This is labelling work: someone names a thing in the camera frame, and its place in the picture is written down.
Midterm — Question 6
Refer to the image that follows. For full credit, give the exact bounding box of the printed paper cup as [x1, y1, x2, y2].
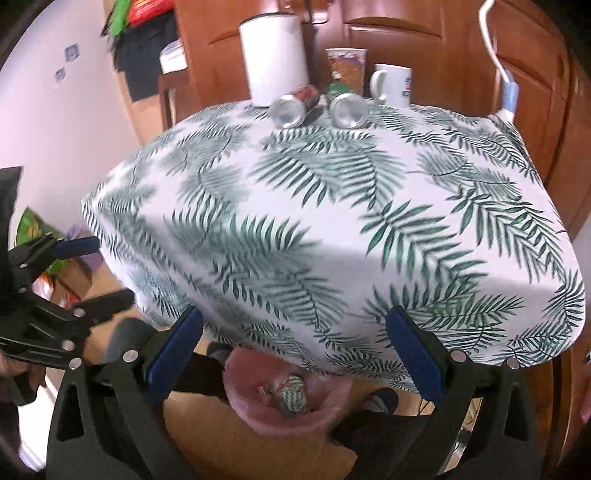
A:
[324, 47, 368, 97]

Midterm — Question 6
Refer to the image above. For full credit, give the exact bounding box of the green printed snack bag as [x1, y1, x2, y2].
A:
[16, 208, 61, 278]

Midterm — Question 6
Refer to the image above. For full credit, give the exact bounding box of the brown wooden wardrobe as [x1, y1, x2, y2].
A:
[173, 0, 591, 241]

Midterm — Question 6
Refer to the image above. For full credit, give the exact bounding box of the leaf print tablecloth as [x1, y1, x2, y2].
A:
[81, 99, 586, 393]

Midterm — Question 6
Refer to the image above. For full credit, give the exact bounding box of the black hanging clothing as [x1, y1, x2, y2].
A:
[113, 18, 178, 102]

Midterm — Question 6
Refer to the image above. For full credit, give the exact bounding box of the red packet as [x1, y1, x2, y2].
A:
[127, 0, 175, 26]

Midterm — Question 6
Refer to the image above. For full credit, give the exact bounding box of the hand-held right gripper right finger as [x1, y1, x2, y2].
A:
[385, 305, 541, 480]

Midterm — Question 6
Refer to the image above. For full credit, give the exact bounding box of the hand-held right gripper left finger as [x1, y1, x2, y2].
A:
[46, 305, 205, 480]

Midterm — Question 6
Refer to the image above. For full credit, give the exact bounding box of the green hanging item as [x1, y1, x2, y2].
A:
[99, 0, 132, 35]

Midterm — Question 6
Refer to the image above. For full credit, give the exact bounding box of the red drink can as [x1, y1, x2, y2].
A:
[269, 84, 321, 128]

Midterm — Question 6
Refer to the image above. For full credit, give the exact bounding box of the green drink can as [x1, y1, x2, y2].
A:
[325, 80, 370, 129]

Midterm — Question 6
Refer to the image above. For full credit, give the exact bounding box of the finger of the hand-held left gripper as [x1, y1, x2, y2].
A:
[28, 288, 136, 335]
[9, 234, 101, 278]

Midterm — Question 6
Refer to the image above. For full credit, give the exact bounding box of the person's shoe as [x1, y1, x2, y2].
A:
[365, 388, 399, 414]

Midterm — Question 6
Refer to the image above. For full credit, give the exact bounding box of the green zigzag cloth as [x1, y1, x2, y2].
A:
[277, 374, 311, 414]

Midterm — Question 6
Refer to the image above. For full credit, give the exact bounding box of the wooden chair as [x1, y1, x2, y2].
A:
[158, 71, 195, 134]

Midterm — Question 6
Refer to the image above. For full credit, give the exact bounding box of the white box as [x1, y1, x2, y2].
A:
[159, 39, 185, 75]

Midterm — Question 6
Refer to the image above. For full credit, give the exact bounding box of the white mug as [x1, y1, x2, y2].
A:
[369, 64, 413, 108]

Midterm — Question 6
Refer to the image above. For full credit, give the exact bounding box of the person's left hand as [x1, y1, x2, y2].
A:
[0, 353, 47, 407]

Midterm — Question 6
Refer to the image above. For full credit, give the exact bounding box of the person's black trouser leg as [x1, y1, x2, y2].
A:
[332, 408, 439, 480]

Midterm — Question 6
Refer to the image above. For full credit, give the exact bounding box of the pink trash bin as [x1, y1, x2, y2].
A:
[222, 348, 354, 437]

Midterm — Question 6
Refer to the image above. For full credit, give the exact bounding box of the white cylindrical container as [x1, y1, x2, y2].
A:
[239, 13, 309, 108]

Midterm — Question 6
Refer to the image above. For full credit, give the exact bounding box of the white blue cable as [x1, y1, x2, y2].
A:
[478, 0, 519, 121]

